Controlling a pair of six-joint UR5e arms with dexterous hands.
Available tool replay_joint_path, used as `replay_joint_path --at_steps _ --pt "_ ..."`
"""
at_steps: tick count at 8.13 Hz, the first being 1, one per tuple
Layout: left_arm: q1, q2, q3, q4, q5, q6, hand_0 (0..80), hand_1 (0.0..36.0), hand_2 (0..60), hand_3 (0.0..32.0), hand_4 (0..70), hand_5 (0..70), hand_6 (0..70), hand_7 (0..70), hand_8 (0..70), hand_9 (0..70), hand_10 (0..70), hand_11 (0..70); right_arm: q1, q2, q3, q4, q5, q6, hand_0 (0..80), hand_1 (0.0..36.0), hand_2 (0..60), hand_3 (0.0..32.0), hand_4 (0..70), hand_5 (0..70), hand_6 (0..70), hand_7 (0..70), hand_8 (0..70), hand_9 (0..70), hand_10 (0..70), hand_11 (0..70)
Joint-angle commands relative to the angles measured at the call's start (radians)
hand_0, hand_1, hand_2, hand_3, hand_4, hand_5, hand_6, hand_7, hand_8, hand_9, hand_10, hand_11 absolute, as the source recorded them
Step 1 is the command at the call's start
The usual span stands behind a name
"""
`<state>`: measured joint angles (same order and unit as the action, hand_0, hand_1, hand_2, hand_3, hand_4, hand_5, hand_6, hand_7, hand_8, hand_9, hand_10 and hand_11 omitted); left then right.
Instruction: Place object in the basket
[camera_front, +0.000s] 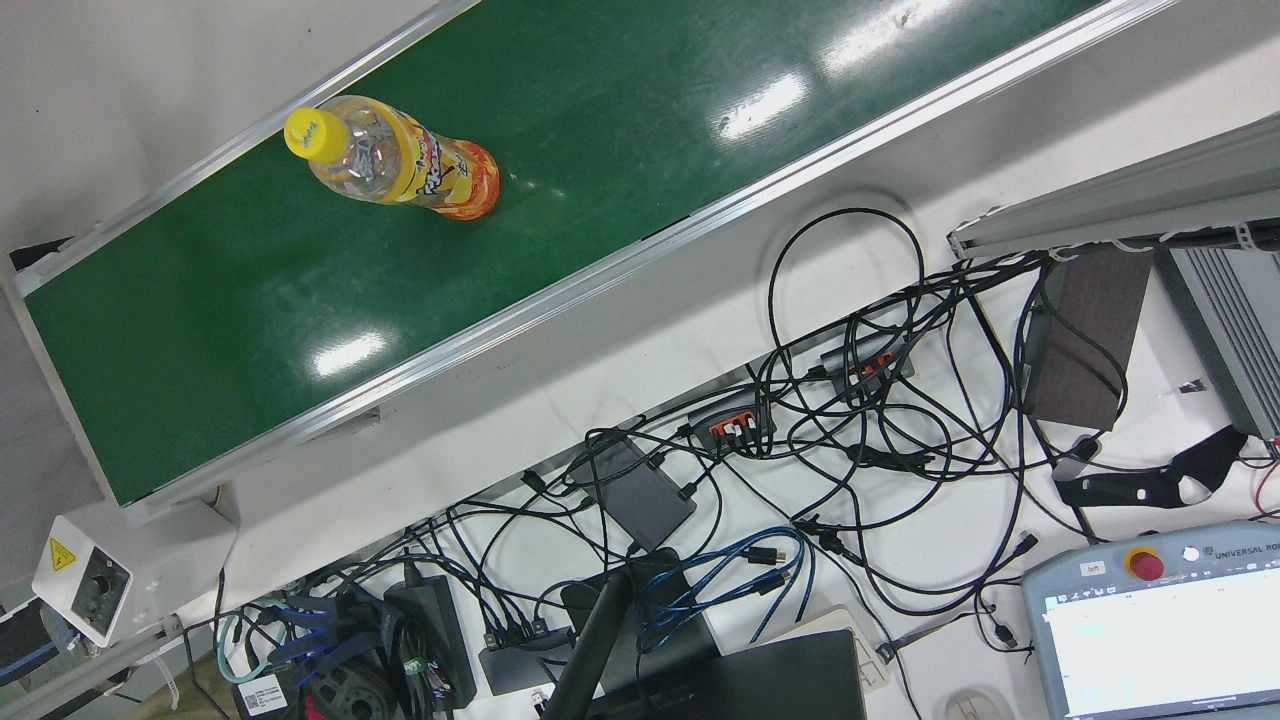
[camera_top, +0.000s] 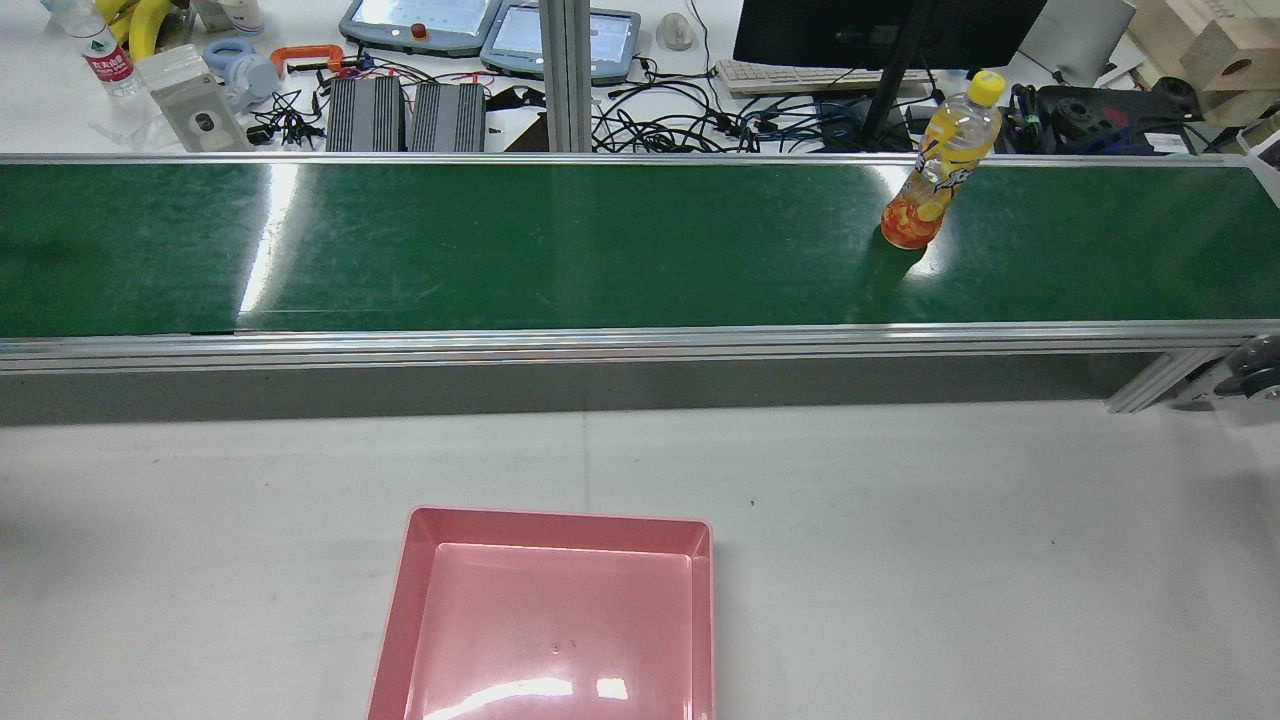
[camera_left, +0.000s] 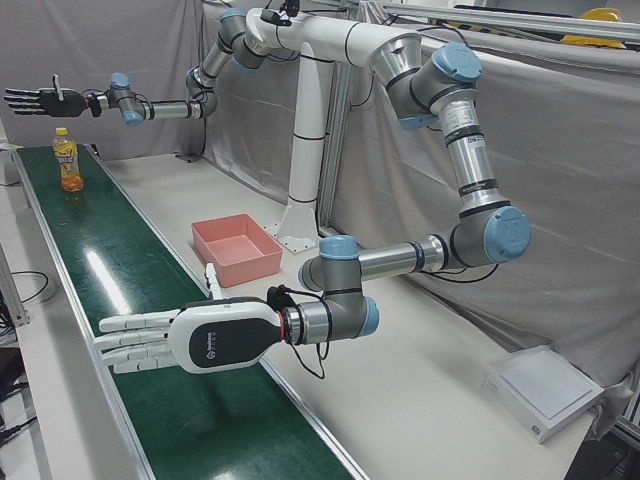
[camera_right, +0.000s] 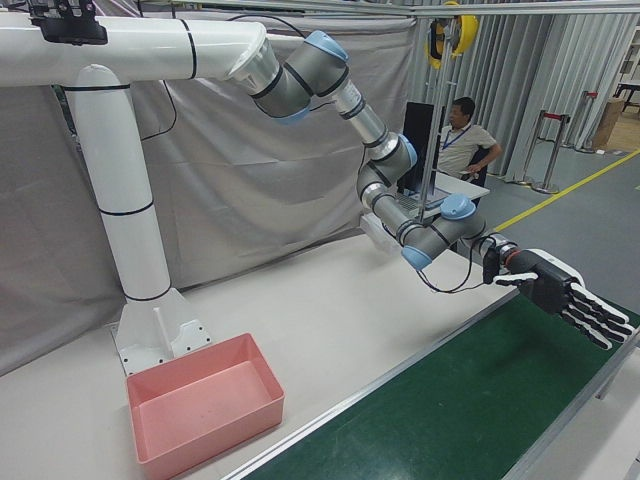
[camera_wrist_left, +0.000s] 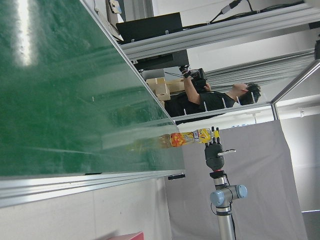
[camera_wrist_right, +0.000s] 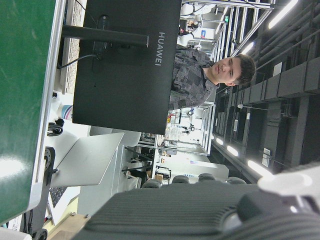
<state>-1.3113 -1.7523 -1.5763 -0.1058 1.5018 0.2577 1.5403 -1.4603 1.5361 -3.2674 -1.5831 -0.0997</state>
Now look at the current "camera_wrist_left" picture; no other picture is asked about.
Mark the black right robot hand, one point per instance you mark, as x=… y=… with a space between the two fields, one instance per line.
x=213 y=157

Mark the orange drink bottle yellow cap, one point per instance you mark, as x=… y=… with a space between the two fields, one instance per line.
x=187 y=138

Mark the right UR5e robot arm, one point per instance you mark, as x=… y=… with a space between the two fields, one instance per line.
x=225 y=220

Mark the pink plastic basket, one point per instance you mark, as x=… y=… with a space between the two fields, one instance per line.
x=127 y=236

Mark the person in black shirt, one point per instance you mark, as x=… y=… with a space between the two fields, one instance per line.
x=212 y=101

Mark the grey fabric curtain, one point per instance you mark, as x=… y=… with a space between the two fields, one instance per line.
x=262 y=187

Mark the light wooden crate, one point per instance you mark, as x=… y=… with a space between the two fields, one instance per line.
x=176 y=86

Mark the black handheld device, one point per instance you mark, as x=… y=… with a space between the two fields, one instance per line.
x=198 y=76

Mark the cardboard boxes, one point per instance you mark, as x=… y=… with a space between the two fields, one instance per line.
x=157 y=87

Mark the aluminium profile beam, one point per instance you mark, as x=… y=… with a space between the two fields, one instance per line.
x=212 y=35

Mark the green conveyor belt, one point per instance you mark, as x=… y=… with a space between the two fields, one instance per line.
x=62 y=87

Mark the aluminium cell frame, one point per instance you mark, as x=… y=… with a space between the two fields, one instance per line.
x=275 y=111

